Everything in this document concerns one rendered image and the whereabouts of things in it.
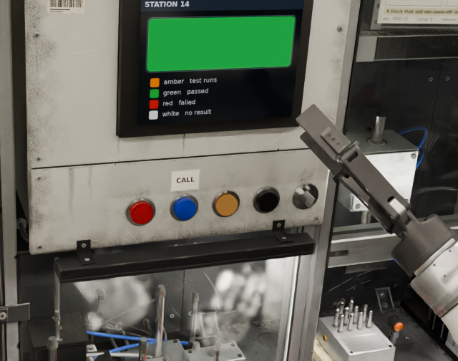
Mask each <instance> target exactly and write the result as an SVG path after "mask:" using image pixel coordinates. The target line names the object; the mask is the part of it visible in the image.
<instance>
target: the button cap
mask: <svg viewBox="0 0 458 361"><path fill-rule="evenodd" d="M174 212H175V215H176V216H177V217H178V218H179V219H181V220H188V219H190V218H192V217H193V216H194V215H195V212H196V205H195V203H194V202H193V201H192V200H191V199H189V198H184V199H181V200H180V201H178V202H177V203H176V204H175V207H174Z"/></svg>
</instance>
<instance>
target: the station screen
mask: <svg viewBox="0 0 458 361"><path fill-rule="evenodd" d="M303 3H304V0H141V17H140V60H139V82H138V103H137V126H144V125H167V124H180V123H192V122H216V121H229V120H252V119H265V118H277V117H291V116H292V109H293V96H294V90H295V83H296V70H297V63H298V50H299V43H300V36H301V23H302V16H303ZM288 17H294V20H293V33H292V41H291V54H290V62H289V65H277V66H257V67H220V68H200V69H163V70H148V60H149V40H150V20H166V19H247V18H288Z"/></svg>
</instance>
